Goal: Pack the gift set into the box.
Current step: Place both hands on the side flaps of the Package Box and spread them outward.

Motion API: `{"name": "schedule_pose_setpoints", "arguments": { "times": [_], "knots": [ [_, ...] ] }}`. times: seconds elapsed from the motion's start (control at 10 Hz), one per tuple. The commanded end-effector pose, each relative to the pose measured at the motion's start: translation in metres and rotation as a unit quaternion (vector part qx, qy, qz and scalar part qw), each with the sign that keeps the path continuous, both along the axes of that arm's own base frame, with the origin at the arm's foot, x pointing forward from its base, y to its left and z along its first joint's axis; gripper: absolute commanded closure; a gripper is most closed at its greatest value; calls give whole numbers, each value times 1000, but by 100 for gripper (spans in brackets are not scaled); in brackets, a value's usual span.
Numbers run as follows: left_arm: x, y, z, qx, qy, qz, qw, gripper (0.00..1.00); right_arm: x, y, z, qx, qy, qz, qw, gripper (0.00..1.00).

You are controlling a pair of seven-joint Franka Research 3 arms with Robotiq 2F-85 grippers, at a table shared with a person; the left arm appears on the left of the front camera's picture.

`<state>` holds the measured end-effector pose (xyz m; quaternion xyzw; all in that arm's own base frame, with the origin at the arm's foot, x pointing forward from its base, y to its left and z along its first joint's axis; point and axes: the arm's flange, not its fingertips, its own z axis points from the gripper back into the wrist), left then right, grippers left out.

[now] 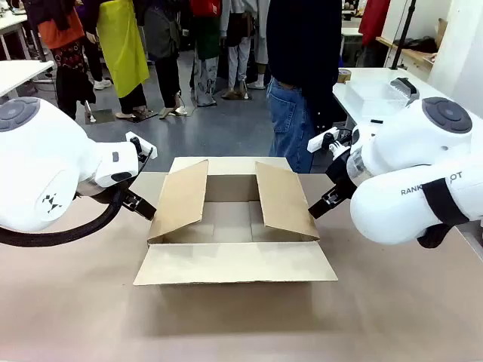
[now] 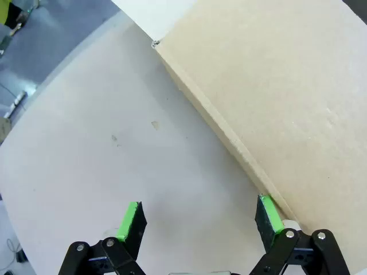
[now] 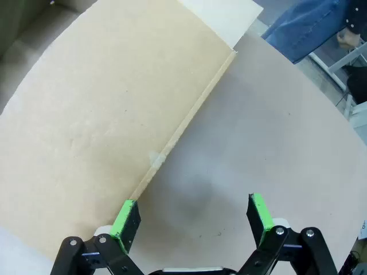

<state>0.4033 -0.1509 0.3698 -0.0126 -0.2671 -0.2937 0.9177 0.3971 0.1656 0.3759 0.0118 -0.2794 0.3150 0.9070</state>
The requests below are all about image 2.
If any brown cardboard box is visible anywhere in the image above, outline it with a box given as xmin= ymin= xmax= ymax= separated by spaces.
xmin=111 ymin=0 xmax=367 ymax=275

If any person in yellow apron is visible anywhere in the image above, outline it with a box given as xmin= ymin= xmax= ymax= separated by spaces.
xmin=0 ymin=0 xmax=14 ymax=26

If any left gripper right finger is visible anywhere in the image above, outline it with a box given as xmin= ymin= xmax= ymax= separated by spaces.
xmin=249 ymin=194 xmax=352 ymax=275

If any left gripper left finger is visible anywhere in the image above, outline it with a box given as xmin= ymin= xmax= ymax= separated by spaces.
xmin=58 ymin=200 xmax=149 ymax=275

